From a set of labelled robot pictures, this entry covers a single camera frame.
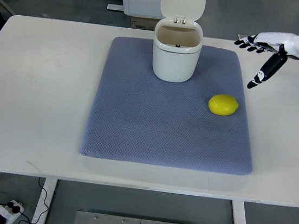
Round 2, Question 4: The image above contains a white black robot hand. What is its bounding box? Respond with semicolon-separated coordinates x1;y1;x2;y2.
235;32;299;89

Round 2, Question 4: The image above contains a yellow lemon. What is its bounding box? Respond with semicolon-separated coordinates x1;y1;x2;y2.
208;94;239;116

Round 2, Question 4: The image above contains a white trash bin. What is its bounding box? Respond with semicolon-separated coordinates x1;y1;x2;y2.
152;16;203;83

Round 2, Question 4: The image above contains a white trash bin lid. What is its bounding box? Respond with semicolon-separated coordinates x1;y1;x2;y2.
160;0;206;22

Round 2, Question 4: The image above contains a cardboard box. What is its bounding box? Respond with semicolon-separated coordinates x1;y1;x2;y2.
130;16;159;31

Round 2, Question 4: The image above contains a blue textured mat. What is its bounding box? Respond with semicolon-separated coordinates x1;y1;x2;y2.
80;37;252;175

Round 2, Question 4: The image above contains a white left table leg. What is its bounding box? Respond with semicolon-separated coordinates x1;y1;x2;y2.
31;178;57;224

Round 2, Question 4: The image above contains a white power strip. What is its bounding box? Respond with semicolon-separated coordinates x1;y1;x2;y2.
0;200;24;224

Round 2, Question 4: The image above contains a black power cable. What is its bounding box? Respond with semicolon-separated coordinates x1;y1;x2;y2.
0;172;54;224

